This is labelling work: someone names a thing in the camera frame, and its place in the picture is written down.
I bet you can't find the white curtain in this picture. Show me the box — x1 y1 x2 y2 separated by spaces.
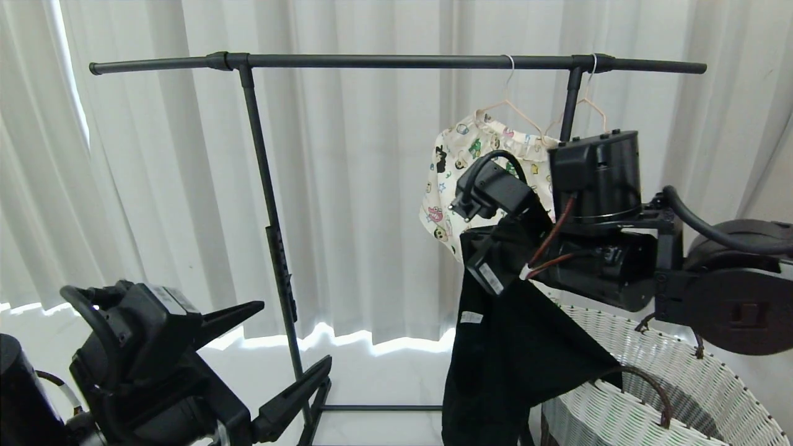
0 0 793 357

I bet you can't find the white laundry basket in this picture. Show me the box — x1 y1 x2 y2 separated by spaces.
540 304 791 446

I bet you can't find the cream printed garment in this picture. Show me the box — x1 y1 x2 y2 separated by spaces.
419 111 558 264

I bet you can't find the black garment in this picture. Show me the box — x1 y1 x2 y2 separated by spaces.
441 214 623 446

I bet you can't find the black cable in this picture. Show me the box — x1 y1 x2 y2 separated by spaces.
662 186 793 256
462 150 528 193
60 285 128 378

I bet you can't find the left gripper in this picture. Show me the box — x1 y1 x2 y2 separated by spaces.
68 300 333 446

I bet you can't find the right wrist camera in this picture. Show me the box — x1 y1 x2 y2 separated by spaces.
449 161 553 233

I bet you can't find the black clothes rack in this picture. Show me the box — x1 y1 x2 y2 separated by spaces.
89 51 708 446

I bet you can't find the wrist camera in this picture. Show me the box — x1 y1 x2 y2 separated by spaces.
93 280 205 372
449 161 553 233

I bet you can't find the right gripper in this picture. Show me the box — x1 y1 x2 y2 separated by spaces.
465 230 659 312

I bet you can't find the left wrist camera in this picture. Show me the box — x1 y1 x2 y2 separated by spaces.
93 280 205 372

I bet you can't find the pink clothes hanger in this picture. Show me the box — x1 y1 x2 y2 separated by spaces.
476 55 549 146
544 55 611 138

